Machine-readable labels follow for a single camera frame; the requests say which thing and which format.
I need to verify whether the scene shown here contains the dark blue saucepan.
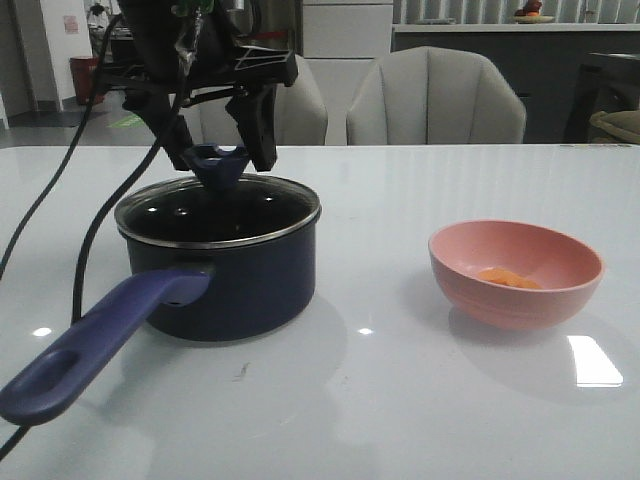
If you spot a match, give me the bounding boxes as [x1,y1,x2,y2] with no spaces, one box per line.
[0,174,323,427]

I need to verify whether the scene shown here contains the red trash bin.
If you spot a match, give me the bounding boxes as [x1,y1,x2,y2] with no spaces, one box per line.
[69,56,98,106]

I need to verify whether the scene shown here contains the pink bowl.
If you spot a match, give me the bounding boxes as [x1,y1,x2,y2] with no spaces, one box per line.
[428,220,604,330]

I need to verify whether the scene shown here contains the right beige chair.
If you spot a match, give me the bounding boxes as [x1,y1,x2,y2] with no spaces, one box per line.
[346,46,526,145]

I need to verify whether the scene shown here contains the grey counter cabinet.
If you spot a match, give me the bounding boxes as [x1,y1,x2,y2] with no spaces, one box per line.
[392,23,639,143]

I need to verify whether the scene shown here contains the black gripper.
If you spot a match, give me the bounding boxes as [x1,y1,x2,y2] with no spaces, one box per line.
[93,1,298,172]

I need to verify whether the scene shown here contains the white cabinet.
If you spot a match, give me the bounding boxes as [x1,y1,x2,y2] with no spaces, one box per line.
[302,1,394,145]

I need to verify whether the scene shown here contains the fruit plate on counter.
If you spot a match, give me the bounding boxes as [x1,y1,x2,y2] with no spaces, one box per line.
[512,0,555,24]

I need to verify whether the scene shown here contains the orange ham slices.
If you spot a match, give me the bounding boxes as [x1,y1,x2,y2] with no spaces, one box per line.
[476,267,541,290]

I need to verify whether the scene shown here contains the glass lid blue knob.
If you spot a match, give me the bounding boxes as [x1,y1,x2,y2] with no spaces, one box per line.
[114,143,323,250]

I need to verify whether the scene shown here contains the olive cushion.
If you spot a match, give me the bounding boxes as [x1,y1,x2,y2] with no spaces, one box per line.
[589,110,639,145]

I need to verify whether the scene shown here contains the left beige chair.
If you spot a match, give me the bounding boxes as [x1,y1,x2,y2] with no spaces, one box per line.
[182,55,328,146]

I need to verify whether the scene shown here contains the beige chair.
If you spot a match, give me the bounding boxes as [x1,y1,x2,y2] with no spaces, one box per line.
[182,55,328,146]
[346,46,526,145]

